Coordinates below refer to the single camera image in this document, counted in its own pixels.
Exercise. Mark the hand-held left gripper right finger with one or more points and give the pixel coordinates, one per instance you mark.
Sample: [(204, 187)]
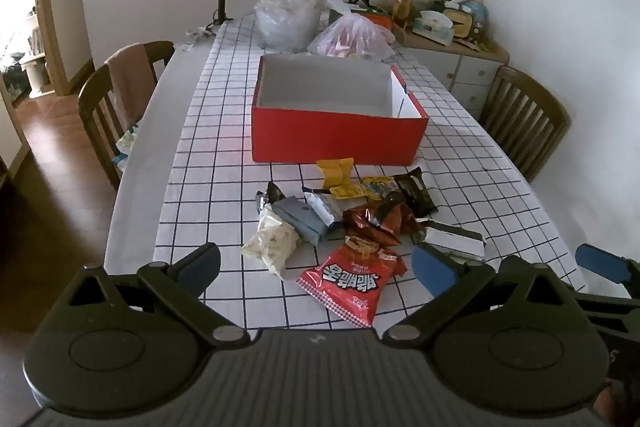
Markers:
[(432, 269)]

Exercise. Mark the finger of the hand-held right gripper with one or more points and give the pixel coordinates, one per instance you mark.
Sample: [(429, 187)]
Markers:
[(600, 259), (615, 312)]

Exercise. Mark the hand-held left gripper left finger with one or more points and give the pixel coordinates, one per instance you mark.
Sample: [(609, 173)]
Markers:
[(200, 267)]

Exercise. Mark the white dark-edged snack packet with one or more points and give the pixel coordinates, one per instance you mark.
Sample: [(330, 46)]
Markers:
[(455, 242)]

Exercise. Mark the white popcorn bag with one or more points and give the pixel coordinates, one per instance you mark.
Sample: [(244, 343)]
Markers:
[(270, 242)]

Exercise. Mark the shiny red-brown snack packet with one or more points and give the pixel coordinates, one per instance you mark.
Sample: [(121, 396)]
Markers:
[(370, 222)]

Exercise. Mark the dark brown snack packet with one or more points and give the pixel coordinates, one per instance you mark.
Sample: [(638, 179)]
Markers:
[(415, 192)]

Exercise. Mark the large red snack bag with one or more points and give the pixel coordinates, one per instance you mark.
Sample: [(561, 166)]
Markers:
[(350, 282)]

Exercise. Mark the silver foil snack packet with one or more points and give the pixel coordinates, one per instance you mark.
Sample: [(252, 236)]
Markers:
[(270, 197)]

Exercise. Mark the yellow cartoon snack packet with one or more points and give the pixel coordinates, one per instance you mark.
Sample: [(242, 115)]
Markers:
[(377, 187)]

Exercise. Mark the white printed snack wrapper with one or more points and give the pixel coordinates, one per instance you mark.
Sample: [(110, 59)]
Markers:
[(322, 207)]

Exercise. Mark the gold yellow snack packet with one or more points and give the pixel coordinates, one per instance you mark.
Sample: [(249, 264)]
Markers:
[(334, 172)]

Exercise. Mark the red cardboard box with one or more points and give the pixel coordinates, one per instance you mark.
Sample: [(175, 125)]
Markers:
[(330, 137)]

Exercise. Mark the plastic bag of pink snacks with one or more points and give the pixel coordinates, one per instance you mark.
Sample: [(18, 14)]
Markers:
[(350, 37)]

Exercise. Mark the white checkered tablecloth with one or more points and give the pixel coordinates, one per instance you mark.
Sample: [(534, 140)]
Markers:
[(225, 147)]

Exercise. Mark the wooden slat-back chair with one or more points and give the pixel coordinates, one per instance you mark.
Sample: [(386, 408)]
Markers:
[(525, 107)]

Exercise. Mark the wooden chair with towel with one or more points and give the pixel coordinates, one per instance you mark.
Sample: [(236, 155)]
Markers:
[(92, 107)]

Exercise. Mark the white cabinet with wooden top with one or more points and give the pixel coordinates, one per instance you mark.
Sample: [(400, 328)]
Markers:
[(470, 77)]

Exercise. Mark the pink towel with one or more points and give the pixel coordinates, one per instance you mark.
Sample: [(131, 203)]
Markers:
[(127, 82)]

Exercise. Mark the green tissue box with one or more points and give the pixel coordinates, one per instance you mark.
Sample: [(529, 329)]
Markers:
[(432, 27)]

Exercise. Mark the yellow tissue holder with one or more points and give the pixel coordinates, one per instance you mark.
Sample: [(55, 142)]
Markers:
[(462, 22)]

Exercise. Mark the orange and green case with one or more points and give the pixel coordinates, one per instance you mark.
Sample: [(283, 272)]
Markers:
[(380, 19)]

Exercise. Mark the pale blue package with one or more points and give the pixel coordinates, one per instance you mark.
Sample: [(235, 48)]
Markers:
[(477, 14)]

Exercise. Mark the amber liquid bottle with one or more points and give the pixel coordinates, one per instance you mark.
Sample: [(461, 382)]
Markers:
[(401, 9)]

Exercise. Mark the clear plastic bag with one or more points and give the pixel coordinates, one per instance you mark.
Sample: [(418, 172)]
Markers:
[(285, 17)]

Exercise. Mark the white pedestal stand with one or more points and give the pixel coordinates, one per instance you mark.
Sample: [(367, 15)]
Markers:
[(34, 77)]

